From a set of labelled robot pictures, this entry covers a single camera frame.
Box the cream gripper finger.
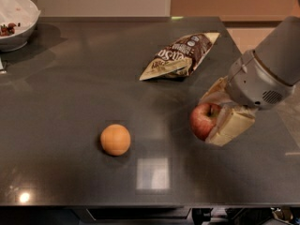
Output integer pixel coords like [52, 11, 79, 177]
[205, 105, 257, 146]
[198, 77, 236, 107]

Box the red apple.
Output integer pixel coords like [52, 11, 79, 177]
[189, 103, 221, 141]

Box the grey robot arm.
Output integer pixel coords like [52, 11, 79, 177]
[201, 16, 300, 146]

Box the brown snack chip bag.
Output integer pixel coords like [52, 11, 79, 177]
[140, 32, 219, 81]

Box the orange fruit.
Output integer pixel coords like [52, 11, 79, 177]
[100, 124, 131, 156]

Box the white bowl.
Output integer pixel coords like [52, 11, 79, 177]
[0, 0, 40, 52]

